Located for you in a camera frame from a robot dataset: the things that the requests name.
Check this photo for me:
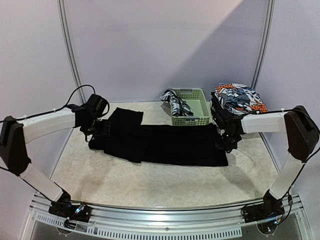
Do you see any right corner wall post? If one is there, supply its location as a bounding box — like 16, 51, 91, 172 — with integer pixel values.
251, 0, 275, 89

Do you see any black t-shirt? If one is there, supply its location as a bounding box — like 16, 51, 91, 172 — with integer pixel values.
88, 107, 228, 167

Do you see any pale green plastic laundry basket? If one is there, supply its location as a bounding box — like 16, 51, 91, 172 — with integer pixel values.
171, 88, 211, 127

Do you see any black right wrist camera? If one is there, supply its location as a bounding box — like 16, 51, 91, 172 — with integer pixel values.
211, 109, 244, 135

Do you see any left corner wall post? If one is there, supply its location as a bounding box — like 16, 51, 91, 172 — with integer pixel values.
57, 0, 82, 88

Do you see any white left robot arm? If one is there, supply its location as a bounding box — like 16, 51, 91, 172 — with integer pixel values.
0, 105, 110, 217

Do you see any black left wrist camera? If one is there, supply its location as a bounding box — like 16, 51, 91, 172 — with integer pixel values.
85, 93, 110, 118

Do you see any orange blue patterned folded garment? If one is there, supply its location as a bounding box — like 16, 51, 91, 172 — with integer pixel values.
214, 83, 268, 115

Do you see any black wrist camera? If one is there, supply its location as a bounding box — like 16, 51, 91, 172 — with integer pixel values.
85, 93, 110, 118
211, 109, 244, 135

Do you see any corner wall post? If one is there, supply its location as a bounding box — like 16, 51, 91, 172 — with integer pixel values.
57, 0, 82, 88
251, 0, 275, 89

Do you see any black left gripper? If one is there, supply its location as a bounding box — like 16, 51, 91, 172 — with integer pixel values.
83, 117, 111, 136

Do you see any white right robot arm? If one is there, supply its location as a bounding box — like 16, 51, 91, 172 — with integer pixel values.
211, 105, 320, 200

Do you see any black white patterned garment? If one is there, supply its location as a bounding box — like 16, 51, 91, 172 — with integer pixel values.
160, 88, 194, 117

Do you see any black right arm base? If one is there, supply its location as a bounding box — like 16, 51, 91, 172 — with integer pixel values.
240, 190, 293, 223

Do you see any dark folded clothes stack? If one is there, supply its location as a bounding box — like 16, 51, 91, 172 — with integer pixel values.
210, 91, 223, 117

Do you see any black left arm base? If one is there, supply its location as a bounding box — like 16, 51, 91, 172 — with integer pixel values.
48, 189, 93, 223

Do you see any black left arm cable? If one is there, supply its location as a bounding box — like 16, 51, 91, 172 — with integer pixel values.
0, 84, 96, 123

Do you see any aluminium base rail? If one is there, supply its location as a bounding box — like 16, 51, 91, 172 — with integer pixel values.
21, 194, 315, 240

